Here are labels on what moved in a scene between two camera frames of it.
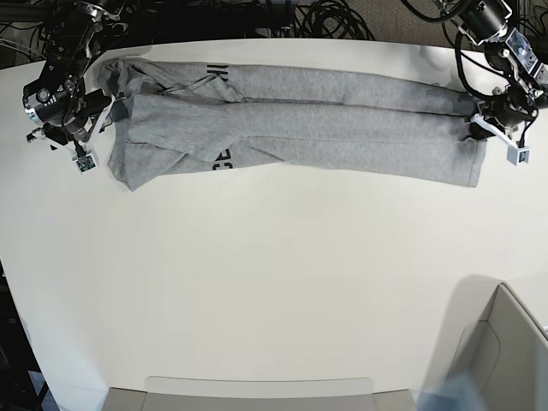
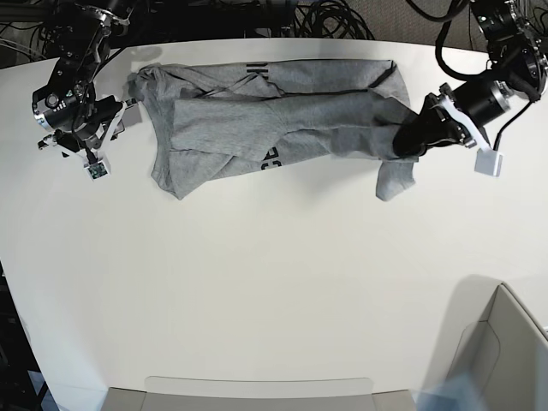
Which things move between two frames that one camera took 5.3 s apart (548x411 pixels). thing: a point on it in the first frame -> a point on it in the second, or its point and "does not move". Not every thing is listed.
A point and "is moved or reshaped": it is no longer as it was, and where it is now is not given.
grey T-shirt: [168, 115] is moved or reshaped
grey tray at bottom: [257, 393] does not move
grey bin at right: [491, 337] does not move
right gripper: [499, 115] -> [435, 124]
